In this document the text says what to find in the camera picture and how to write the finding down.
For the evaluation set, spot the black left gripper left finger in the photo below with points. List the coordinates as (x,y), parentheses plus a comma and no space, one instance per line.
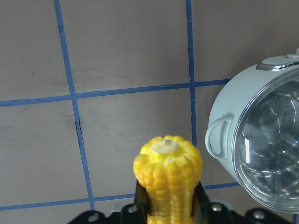
(136,212)

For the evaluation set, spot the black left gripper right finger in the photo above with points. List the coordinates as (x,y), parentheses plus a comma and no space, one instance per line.
(205,211)

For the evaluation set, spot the yellow corn cob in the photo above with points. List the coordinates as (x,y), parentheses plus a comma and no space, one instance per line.
(169,168)

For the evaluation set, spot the white steel cooking pot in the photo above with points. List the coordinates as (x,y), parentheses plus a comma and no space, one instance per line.
(253,131)

